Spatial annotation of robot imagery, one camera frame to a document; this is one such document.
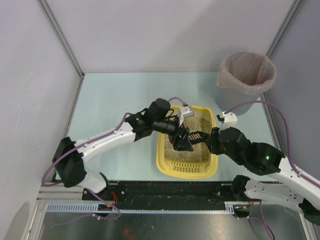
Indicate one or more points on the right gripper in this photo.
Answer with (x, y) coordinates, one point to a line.
(213, 140)

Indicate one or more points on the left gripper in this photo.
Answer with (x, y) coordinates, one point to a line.
(178, 134)

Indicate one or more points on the black litter scoop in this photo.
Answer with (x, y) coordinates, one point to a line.
(197, 137)

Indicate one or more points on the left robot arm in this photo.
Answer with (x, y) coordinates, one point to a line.
(71, 157)

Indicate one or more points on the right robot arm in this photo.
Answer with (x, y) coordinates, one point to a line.
(302, 191)

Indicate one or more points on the beige cat litter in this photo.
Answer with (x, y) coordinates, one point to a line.
(200, 151)

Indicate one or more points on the yellow litter box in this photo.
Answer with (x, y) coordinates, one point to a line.
(184, 170)

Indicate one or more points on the grey trash bin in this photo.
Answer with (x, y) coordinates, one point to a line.
(229, 98)

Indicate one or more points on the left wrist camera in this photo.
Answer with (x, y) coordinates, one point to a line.
(184, 112)

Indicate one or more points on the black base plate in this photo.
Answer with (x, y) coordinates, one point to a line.
(170, 195)

